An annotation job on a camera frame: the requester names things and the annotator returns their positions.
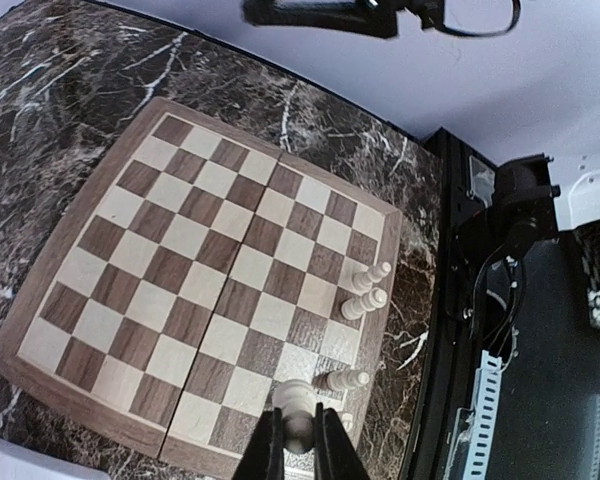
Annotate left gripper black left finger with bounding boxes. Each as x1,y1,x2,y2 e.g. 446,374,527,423
232,408,285,480

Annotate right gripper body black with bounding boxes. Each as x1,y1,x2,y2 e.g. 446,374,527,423
361,0,444,30

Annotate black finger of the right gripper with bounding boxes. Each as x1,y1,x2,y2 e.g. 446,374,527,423
242,1,398,38

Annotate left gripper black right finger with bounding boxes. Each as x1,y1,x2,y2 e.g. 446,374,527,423
313,403,370,480

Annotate white chess pawn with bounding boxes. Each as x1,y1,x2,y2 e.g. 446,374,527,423
340,412,354,432
314,369,370,392

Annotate white chess piece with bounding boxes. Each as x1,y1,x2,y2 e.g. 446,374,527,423
341,287,388,321
272,379,317,455
352,262,392,292

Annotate wooden chess board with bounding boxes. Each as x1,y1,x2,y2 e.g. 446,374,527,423
0,98,402,479

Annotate white plastic divided tray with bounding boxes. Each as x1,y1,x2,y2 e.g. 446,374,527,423
0,439,111,480

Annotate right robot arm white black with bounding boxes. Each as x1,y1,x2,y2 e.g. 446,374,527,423
242,1,600,264

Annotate white slotted cable duct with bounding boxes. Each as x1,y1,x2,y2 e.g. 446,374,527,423
444,350,503,479

